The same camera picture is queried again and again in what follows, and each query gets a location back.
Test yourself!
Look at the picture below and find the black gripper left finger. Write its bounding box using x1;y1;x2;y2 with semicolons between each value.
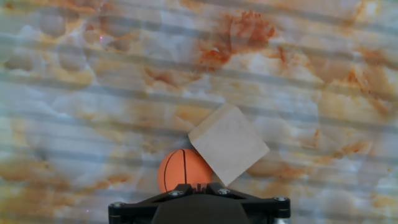
108;184;193;224

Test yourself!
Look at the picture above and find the light wooden cube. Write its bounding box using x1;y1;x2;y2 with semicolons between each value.
187;103;271;187

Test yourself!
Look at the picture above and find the orange marble pattern mat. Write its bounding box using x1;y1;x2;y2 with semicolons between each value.
0;0;398;224

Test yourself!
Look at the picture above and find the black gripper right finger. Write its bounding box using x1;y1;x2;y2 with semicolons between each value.
206;182;292;224

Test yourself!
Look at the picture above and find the small orange basketball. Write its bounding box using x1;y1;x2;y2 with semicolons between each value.
157;148;214;194

